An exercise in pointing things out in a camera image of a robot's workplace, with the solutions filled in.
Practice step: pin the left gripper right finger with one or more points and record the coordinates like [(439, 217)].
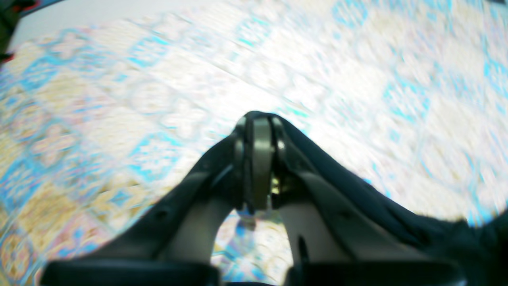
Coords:
[(333, 243)]

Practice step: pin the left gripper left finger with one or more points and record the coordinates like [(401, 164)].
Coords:
[(171, 245)]

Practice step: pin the black long-sleeve t-shirt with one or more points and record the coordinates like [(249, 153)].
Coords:
[(481, 252)]

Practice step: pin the patterned tile tablecloth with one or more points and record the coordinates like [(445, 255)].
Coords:
[(100, 122)]

